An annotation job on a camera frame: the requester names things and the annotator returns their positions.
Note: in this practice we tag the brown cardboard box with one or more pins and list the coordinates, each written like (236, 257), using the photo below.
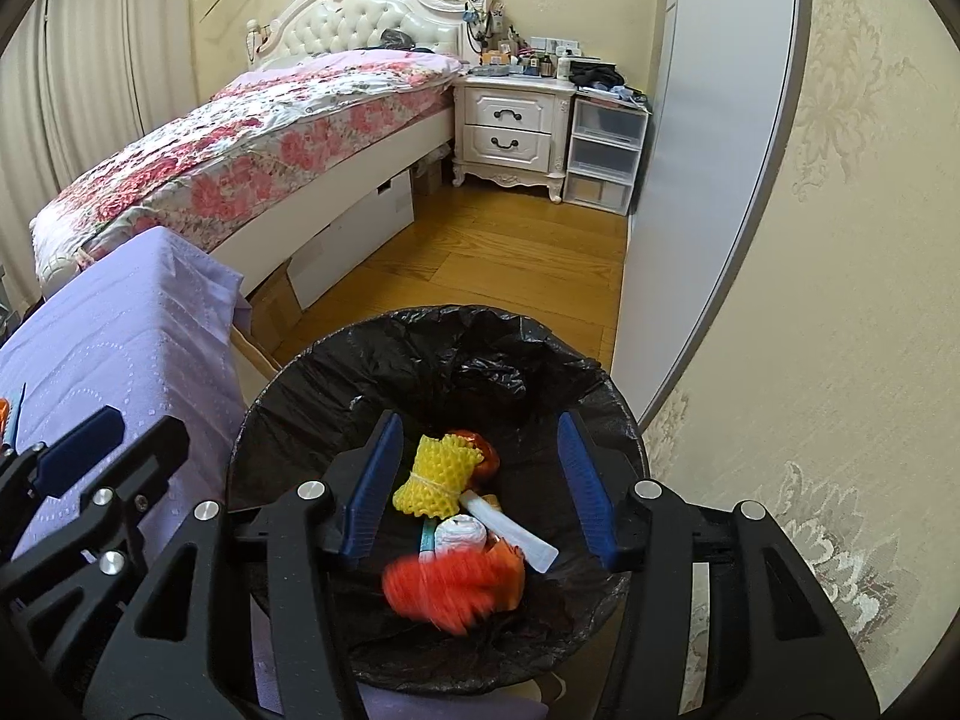
(274, 307)

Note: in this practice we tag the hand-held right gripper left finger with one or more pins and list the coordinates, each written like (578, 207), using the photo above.
(375, 487)

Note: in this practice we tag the yellow foam fruit net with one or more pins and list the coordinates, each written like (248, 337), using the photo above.
(435, 476)

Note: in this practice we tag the white nightstand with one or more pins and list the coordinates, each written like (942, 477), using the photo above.
(510, 127)

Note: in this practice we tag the white under-bed storage box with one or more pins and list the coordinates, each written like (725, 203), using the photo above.
(352, 240)

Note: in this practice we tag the wooden table frame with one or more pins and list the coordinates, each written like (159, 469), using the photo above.
(255, 352)

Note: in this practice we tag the white tufted bed frame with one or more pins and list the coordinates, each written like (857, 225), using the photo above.
(352, 22)

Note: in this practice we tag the purple table cloth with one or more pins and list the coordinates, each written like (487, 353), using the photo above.
(112, 330)

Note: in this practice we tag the black clothes pile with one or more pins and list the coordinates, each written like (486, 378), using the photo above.
(596, 75)

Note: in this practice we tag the black object on bed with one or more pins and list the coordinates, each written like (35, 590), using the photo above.
(396, 37)

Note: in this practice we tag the orange plastic bag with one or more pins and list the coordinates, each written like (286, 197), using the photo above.
(510, 574)

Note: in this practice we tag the clear plastic drawer unit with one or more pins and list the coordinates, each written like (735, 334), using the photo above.
(604, 157)

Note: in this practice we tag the white tissue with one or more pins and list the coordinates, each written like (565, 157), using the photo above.
(461, 536)

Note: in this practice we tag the teal and white packet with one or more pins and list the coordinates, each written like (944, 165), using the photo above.
(427, 540)

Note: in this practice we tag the black lined waste bin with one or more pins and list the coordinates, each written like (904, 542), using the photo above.
(450, 360)

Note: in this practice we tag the beige curtain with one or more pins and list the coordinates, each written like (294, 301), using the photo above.
(75, 67)

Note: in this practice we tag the red foam fruit net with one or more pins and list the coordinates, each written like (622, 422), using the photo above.
(442, 589)

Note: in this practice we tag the pink floral bedspread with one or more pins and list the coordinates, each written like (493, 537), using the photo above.
(247, 142)

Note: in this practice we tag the white squeeze tube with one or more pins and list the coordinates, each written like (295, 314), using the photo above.
(510, 532)

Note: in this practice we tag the red crumpled plastic ball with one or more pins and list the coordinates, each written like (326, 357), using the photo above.
(484, 454)

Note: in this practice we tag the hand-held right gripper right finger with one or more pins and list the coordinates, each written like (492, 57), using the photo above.
(589, 495)

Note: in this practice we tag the pile of small nightstand things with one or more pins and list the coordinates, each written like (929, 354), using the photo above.
(517, 56)

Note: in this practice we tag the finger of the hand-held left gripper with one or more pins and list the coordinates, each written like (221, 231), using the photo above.
(82, 450)
(150, 457)

